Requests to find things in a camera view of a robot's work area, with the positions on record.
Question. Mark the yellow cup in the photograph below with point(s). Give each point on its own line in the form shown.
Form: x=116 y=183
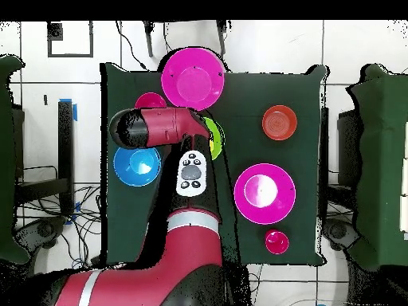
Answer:
x=211 y=145

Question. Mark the green bowl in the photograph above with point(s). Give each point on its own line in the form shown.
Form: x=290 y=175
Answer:
x=216 y=140

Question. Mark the large pink bowl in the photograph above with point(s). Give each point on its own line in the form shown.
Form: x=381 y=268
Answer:
x=264 y=194
x=193 y=79

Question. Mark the blue bowl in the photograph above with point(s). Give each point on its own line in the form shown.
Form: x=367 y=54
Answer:
x=137 y=167

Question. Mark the small crimson bowl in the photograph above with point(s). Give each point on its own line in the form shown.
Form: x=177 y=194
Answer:
x=149 y=100

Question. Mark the orange bowl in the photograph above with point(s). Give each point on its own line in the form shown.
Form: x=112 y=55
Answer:
x=279 y=122

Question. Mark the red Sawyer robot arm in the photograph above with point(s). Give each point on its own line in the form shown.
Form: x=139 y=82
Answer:
x=165 y=127

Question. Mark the dark green table cloth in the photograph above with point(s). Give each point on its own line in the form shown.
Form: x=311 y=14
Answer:
x=255 y=92

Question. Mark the crimson cup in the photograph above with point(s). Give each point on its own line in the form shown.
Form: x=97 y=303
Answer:
x=276 y=241

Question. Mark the black stand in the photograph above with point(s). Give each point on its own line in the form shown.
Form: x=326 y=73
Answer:
x=65 y=143
x=324 y=143

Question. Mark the black tripod leg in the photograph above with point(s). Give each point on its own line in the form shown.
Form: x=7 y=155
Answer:
x=148 y=41
x=221 y=38

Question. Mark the blue tape piece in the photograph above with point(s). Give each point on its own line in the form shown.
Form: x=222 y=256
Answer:
x=75 y=112

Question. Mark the neighbouring green covered table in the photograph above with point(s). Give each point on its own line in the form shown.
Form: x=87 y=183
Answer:
x=6 y=159
x=382 y=159

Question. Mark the black square floor frame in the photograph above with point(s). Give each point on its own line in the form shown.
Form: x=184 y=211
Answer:
x=54 y=32

